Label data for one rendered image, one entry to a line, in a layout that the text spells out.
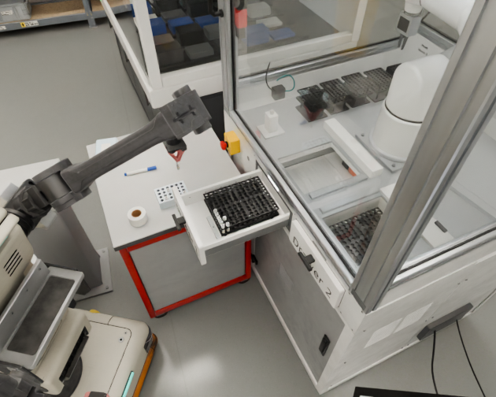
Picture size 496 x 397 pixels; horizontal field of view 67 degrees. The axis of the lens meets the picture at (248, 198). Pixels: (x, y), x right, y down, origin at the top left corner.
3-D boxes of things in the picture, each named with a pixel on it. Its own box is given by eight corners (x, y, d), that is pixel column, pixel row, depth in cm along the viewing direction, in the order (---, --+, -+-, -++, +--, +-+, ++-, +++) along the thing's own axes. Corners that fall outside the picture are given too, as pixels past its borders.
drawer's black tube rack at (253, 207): (222, 240, 132) (220, 229, 127) (204, 205, 143) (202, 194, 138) (278, 219, 138) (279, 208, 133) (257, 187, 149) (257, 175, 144)
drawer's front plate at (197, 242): (201, 266, 127) (198, 248, 119) (175, 205, 145) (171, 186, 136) (206, 264, 128) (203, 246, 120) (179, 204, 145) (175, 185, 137)
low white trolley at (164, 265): (153, 328, 197) (112, 247, 139) (125, 239, 234) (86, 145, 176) (253, 286, 213) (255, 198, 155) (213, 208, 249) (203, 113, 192)
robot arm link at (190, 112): (175, 89, 75) (201, 133, 78) (194, 82, 88) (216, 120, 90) (24, 182, 89) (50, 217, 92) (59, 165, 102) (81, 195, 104)
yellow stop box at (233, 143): (229, 156, 160) (228, 142, 154) (223, 146, 164) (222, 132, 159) (240, 153, 161) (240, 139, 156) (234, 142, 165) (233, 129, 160)
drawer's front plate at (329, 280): (333, 309, 118) (340, 292, 109) (288, 239, 135) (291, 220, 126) (338, 306, 118) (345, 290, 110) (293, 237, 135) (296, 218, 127)
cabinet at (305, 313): (318, 404, 174) (356, 339, 113) (231, 236, 235) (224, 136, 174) (472, 320, 200) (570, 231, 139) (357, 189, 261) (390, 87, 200)
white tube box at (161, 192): (161, 209, 151) (159, 203, 148) (155, 195, 156) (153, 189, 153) (190, 200, 154) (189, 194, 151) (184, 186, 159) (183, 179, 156)
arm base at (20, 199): (25, 179, 100) (-2, 213, 92) (40, 168, 96) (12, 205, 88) (53, 198, 105) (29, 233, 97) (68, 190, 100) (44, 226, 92)
